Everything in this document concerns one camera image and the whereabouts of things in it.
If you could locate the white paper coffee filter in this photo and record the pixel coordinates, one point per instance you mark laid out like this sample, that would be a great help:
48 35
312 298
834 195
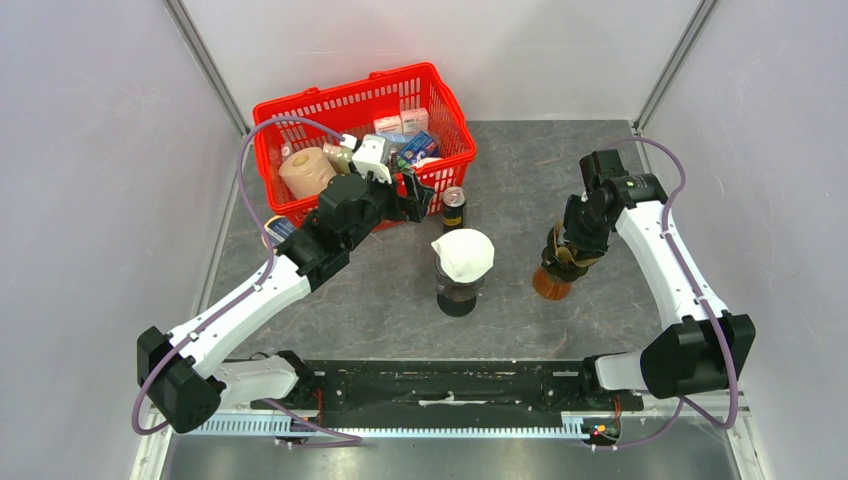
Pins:
464 255

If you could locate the blue detergent box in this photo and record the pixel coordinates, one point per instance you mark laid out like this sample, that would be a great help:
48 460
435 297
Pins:
422 145

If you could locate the red black coffee server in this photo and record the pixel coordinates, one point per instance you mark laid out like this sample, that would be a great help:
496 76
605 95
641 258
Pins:
456 307

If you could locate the light blue packet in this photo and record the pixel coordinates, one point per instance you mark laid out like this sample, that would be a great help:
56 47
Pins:
396 139

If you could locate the white cable duct rail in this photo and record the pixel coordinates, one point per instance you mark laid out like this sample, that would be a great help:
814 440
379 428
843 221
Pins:
280 425

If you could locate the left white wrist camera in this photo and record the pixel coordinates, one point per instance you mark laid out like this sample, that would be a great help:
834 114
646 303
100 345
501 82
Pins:
368 156

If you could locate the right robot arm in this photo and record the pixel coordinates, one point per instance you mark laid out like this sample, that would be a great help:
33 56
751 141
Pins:
702 346

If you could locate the dark green dripper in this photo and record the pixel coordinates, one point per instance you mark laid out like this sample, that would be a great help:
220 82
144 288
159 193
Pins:
556 267

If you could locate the black yellow drink can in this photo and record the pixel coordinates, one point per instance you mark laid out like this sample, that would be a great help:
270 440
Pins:
454 202

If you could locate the white pink small box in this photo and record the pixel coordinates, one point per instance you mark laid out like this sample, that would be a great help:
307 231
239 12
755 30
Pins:
414 121

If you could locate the clear grey glass dripper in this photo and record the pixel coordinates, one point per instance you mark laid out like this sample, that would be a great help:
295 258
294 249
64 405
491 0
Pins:
455 290

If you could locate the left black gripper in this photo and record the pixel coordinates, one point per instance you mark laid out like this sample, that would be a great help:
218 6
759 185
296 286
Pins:
413 206

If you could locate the white item in basket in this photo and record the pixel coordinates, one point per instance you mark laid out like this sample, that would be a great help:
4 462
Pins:
420 164

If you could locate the masking tape roll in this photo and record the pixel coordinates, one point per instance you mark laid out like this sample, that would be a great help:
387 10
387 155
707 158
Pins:
278 229

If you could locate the pale green plastic bottle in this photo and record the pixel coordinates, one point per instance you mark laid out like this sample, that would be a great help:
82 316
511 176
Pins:
340 157

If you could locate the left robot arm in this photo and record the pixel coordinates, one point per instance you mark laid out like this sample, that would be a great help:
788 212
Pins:
183 372

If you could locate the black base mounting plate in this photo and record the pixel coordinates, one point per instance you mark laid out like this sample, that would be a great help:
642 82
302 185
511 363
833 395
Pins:
450 393

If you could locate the beige toilet paper roll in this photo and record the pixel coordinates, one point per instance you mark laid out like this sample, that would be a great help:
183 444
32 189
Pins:
307 172

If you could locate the amber glass beaker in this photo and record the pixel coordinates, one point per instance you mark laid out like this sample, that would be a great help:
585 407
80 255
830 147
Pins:
549 286

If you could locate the brown paper coffee filter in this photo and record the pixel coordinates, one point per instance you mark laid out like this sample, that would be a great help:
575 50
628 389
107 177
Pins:
567 253

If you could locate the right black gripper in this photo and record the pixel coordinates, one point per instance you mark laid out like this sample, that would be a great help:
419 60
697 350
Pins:
588 246

